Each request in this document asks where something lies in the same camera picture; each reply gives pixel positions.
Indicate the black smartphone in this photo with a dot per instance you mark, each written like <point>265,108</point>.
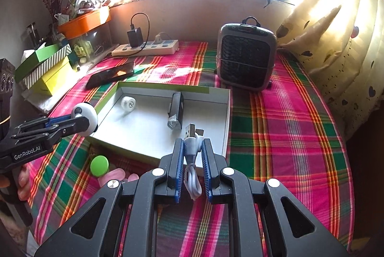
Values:
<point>109,74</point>

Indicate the orange tray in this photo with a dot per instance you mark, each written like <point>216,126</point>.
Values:
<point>87,21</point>

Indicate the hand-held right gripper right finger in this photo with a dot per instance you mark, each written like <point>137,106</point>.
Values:
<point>207,167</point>

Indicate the black grey bike light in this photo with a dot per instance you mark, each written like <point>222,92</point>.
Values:
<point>175,107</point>

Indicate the white tissue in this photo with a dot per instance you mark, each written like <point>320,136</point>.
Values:
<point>28,56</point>

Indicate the cream heart print curtain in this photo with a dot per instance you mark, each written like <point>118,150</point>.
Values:
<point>330,35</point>

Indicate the white power strip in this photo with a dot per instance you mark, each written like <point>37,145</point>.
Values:
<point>162,47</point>

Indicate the small white cylinder adapter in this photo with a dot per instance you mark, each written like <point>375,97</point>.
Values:
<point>127,103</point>

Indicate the white round device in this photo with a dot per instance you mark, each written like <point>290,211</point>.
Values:
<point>88,116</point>

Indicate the white plug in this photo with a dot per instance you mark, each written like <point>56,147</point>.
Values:
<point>160,37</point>

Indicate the person's left hand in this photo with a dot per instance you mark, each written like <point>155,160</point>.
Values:
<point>24,185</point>

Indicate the plaid cloth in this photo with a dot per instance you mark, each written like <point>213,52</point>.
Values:
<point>285,140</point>

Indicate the white mug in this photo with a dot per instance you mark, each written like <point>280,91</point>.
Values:
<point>62,18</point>

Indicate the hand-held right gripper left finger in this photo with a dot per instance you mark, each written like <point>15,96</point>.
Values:
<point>179,167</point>

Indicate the pink clip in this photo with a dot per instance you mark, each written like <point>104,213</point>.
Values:
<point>115,175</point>

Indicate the green striped box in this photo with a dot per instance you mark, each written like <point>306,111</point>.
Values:
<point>39,65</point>

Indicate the green round disc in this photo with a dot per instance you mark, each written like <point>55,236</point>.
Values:
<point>99,166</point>

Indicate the glass tank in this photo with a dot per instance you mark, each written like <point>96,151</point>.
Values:
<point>96,41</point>

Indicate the yellow box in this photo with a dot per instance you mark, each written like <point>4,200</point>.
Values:
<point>55,80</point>

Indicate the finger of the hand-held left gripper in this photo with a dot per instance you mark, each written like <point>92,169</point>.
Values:
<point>58,120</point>
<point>75,126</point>

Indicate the white plastic bag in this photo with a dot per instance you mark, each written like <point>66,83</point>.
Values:
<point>42,101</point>

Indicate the shallow white cardboard box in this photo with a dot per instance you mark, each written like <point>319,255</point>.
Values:
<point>144,131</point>

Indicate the grey portable fan heater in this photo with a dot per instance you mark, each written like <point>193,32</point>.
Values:
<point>244,56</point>

